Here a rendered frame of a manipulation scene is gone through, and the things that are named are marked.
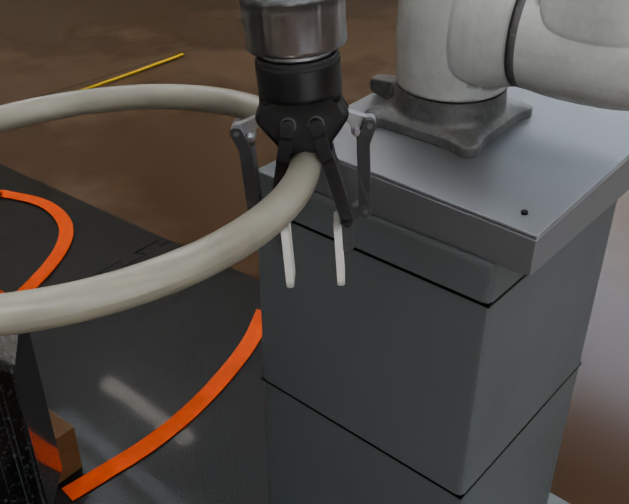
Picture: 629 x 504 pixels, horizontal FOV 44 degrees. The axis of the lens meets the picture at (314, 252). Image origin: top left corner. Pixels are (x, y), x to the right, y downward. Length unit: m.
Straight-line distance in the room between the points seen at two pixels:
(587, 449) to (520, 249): 1.04
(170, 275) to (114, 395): 1.40
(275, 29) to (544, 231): 0.41
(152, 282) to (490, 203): 0.50
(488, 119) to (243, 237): 0.56
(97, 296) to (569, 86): 0.63
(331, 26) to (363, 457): 0.80
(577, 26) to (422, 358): 0.46
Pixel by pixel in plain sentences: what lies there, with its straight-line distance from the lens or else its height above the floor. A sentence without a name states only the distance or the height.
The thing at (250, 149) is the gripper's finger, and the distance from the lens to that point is 0.72.
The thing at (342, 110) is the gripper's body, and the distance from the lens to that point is 0.70.
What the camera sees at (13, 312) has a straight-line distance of 0.57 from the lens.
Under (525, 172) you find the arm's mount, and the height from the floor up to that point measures 0.86.
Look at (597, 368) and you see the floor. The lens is 2.13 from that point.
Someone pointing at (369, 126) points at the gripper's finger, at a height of 1.02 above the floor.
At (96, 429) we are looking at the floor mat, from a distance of 1.89.
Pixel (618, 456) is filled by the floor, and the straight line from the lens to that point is 1.91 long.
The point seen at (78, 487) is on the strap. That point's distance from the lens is 1.77.
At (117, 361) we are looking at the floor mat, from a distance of 2.06.
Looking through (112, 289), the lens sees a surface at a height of 0.98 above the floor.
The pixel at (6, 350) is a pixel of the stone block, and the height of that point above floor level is 0.60.
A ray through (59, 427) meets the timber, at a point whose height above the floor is 0.14.
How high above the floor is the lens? 1.29
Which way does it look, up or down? 32 degrees down
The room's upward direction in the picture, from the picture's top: straight up
